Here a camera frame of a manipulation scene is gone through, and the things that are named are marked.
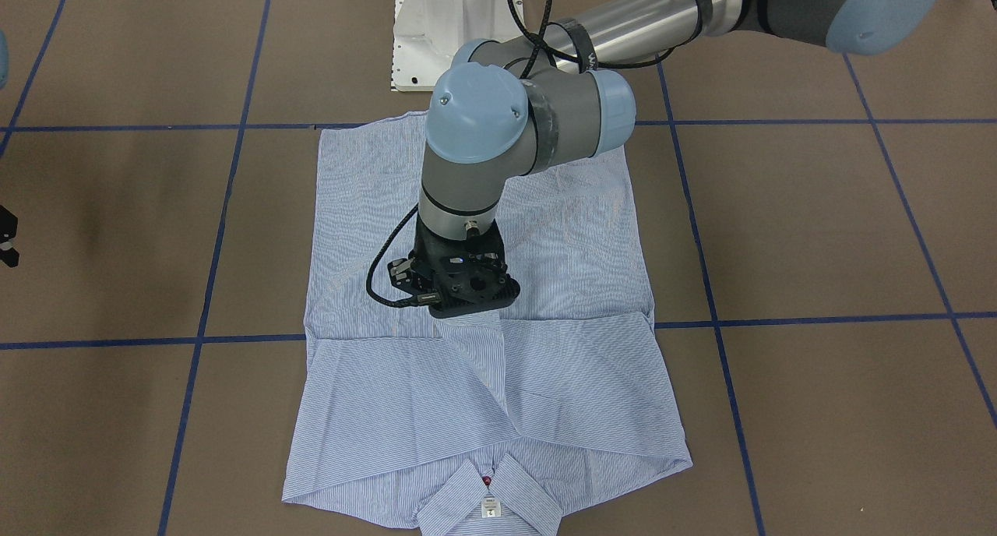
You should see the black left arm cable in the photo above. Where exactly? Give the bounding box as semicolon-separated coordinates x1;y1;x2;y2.
365;0;678;309

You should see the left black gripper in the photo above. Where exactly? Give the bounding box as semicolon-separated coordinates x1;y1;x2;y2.
387;220;521;319

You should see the light blue striped shirt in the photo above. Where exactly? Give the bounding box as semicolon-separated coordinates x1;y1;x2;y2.
282;112;693;535

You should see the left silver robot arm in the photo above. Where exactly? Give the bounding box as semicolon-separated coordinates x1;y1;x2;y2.
366;0;936;317

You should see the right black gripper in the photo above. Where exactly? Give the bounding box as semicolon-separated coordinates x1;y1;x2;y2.
0;206;20;267

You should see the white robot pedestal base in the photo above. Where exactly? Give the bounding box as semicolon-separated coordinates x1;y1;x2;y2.
391;0;523;93

